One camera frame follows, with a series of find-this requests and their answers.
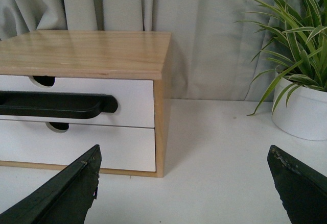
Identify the grey curtain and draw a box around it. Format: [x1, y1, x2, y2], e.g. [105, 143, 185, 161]
[1, 0, 273, 101]

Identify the green spider plant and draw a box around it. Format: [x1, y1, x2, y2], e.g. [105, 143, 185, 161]
[250, 0, 326, 109]

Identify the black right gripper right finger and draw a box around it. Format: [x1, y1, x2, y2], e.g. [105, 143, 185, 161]
[267, 145, 326, 223]

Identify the white drawer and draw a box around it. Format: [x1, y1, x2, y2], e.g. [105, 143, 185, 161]
[1, 120, 156, 172]
[1, 75, 154, 128]

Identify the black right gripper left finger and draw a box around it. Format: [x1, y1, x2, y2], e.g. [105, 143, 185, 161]
[1, 144, 102, 223]

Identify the wooden drawer cabinet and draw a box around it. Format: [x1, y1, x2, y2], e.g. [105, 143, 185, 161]
[1, 30, 171, 177]

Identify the white plant pot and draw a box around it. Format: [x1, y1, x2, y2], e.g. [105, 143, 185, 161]
[272, 78, 326, 141]

